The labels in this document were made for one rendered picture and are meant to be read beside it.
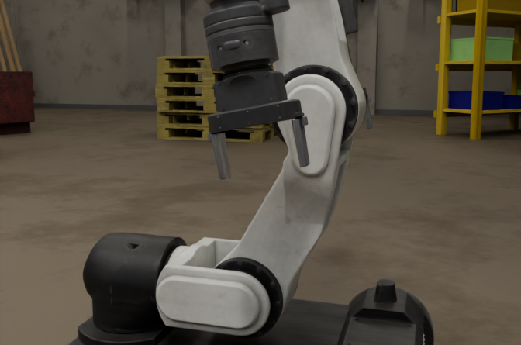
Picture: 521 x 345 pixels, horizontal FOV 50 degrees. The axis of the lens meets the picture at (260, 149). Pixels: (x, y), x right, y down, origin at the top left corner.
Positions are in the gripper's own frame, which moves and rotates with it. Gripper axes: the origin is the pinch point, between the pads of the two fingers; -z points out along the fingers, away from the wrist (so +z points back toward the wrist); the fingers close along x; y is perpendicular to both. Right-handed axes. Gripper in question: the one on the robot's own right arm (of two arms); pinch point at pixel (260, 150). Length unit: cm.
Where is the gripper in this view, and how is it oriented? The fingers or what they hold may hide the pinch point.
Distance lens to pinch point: 72.6
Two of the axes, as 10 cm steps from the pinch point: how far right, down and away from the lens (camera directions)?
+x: 9.5, -1.6, -2.8
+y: 2.7, -0.8, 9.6
